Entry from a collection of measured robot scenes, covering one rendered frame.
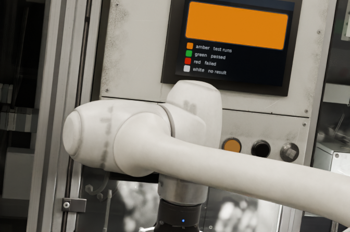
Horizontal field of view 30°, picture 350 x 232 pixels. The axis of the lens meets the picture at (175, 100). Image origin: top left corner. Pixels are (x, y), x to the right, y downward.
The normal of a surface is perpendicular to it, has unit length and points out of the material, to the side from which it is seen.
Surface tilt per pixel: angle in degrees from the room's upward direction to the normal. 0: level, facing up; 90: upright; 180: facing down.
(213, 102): 74
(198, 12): 90
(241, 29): 90
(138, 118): 56
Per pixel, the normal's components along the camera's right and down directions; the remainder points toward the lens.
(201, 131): 0.48, 0.16
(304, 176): -0.19, -0.60
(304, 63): 0.20, 0.15
